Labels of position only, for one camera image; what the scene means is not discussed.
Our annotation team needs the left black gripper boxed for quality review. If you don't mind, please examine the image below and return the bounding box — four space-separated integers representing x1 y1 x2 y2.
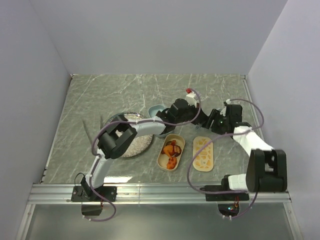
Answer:
175 102 208 126

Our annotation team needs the blue lunch box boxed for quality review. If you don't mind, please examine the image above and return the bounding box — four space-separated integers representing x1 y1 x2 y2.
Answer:
148 104 173 138

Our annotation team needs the beige lunch box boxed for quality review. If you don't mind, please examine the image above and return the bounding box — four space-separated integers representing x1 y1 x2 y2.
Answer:
157 133 186 172

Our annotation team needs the spotted orange food piece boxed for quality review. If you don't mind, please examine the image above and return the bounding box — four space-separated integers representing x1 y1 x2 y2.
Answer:
166 157 177 170

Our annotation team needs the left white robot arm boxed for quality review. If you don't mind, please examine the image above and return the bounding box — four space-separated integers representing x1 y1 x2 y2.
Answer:
80 98 209 201

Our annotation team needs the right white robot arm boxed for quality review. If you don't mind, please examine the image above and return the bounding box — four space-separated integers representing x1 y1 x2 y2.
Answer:
206 103 288 200

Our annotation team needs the beige patterned lid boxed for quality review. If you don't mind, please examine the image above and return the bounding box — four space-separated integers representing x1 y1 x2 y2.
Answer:
192 136 214 172

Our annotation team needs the speckled round plate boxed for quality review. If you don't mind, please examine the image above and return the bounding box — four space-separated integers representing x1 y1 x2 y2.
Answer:
100 112 153 159

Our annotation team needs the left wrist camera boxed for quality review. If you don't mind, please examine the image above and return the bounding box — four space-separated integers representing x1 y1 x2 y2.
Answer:
185 88 198 108

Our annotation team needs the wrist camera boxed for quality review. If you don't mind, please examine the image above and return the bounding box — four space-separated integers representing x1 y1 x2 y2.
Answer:
222 99 231 114
185 88 198 108

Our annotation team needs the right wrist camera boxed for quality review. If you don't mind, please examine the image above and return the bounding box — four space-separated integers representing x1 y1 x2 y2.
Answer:
222 99 231 114

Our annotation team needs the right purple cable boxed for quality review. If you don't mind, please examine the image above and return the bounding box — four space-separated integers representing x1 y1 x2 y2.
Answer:
186 98 265 220

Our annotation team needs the purple cable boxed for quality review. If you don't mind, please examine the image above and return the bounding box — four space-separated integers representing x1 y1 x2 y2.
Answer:
186 98 265 220
83 89 202 222

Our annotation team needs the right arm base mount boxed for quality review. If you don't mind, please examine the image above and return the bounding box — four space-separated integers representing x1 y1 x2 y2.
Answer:
200 185 250 218

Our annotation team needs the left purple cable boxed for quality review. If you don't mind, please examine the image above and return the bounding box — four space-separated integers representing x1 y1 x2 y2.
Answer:
83 89 202 222

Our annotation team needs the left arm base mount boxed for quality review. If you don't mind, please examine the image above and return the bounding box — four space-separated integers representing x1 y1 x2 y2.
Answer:
71 172 118 217

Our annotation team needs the aluminium frame rail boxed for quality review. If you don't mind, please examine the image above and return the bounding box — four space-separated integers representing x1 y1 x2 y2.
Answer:
27 182 292 206

